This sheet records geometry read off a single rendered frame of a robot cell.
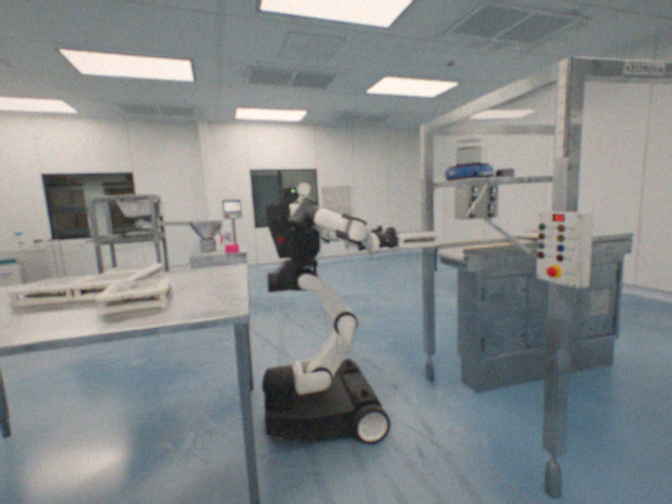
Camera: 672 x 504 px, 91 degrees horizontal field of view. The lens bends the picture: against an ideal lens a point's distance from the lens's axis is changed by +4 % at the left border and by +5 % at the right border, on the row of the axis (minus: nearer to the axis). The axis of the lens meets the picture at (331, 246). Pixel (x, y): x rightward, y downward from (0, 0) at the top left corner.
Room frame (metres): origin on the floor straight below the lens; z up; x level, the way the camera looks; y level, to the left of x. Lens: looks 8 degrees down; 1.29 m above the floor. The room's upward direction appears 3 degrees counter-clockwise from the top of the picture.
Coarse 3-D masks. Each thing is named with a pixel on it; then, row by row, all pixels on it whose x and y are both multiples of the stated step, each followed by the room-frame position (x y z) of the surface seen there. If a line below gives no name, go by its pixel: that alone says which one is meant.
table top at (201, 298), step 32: (0, 288) 1.83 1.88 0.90; (192, 288) 1.60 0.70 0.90; (224, 288) 1.57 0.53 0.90; (0, 320) 1.24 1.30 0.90; (32, 320) 1.22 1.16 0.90; (64, 320) 1.20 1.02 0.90; (96, 320) 1.18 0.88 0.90; (128, 320) 1.16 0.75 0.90; (160, 320) 1.14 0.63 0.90; (192, 320) 1.13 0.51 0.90; (224, 320) 1.15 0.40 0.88; (0, 352) 0.98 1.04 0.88
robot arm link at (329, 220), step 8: (320, 216) 1.51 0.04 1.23; (328, 216) 1.49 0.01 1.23; (336, 216) 1.48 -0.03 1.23; (344, 216) 1.47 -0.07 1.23; (352, 216) 1.46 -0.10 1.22; (320, 224) 1.51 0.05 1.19; (328, 224) 1.48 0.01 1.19; (336, 224) 1.46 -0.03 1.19; (344, 224) 1.45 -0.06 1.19; (336, 232) 1.46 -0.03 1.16; (344, 232) 1.44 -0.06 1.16; (344, 240) 1.46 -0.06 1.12
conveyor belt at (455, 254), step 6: (600, 240) 2.19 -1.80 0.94; (606, 240) 2.21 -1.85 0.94; (474, 246) 2.23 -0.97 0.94; (480, 246) 2.22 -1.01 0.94; (438, 252) 2.16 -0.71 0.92; (444, 252) 2.11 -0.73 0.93; (450, 252) 2.06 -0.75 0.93; (456, 252) 2.02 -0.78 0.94; (486, 252) 1.97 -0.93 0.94; (492, 252) 1.98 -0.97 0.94; (450, 258) 2.04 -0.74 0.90; (456, 258) 1.98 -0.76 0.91; (462, 258) 1.93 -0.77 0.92
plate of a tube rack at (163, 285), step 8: (160, 280) 1.49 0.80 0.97; (168, 280) 1.48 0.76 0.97; (112, 288) 1.39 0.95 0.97; (152, 288) 1.35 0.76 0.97; (160, 288) 1.33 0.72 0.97; (104, 296) 1.25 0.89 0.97; (112, 296) 1.26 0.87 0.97; (120, 296) 1.27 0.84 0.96; (128, 296) 1.28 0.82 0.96; (136, 296) 1.29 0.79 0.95
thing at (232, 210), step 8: (224, 200) 4.15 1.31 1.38; (232, 200) 4.18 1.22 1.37; (240, 200) 4.21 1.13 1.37; (224, 208) 4.14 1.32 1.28; (232, 208) 4.17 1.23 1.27; (240, 208) 4.21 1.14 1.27; (224, 216) 4.14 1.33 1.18; (232, 216) 4.17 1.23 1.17; (240, 216) 4.21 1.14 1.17; (232, 224) 4.21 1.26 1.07
